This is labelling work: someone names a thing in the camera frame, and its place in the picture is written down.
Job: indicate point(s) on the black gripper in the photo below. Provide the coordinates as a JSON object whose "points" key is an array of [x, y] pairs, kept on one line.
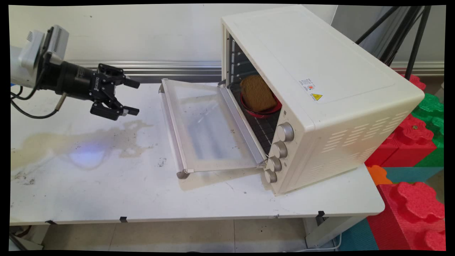
{"points": [[76, 81]]}

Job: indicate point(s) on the brown bread slice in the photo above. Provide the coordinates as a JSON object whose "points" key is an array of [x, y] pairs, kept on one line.
{"points": [[257, 93]]}

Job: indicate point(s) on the red plate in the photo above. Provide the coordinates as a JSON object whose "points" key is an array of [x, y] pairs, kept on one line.
{"points": [[263, 113]]}

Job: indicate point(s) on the silver oven knob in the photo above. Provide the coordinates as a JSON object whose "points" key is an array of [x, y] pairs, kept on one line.
{"points": [[270, 176], [274, 164], [285, 132], [279, 149]]}

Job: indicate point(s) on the white red label sticker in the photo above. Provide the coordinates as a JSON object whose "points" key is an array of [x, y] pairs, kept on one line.
{"points": [[306, 85]]}

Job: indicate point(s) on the yellow warning sticker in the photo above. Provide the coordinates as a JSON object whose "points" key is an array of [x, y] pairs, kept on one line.
{"points": [[316, 96]]}

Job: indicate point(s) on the cream toaster oven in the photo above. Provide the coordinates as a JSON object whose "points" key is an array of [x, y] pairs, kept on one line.
{"points": [[320, 71]]}

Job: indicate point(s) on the white table leg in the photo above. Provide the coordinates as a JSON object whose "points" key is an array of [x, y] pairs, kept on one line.
{"points": [[330, 231]]}

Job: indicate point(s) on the orange foam piece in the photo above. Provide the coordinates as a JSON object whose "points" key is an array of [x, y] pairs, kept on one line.
{"points": [[378, 175]]}

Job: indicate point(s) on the teal foam floor mat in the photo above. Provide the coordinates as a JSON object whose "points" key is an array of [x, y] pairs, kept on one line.
{"points": [[359, 238]]}

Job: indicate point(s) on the medium red foam block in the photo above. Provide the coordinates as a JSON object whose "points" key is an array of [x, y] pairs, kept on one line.
{"points": [[408, 142]]}

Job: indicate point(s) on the small red foam block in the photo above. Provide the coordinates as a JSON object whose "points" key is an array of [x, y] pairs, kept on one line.
{"points": [[416, 82]]}

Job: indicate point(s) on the black tripod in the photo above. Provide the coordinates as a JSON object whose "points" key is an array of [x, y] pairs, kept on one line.
{"points": [[416, 39]]}

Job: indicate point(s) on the teal foam block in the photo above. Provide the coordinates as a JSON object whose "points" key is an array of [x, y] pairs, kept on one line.
{"points": [[412, 174]]}

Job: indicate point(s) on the green foam block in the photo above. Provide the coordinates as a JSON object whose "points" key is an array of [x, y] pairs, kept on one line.
{"points": [[432, 106]]}

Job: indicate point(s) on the large red foam block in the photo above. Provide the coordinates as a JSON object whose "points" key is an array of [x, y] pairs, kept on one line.
{"points": [[408, 220]]}

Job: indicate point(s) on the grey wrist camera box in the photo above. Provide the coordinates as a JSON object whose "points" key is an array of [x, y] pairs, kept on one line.
{"points": [[58, 41]]}

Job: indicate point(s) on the aluminium wall rail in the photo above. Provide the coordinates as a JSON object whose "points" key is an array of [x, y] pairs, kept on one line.
{"points": [[426, 67]]}

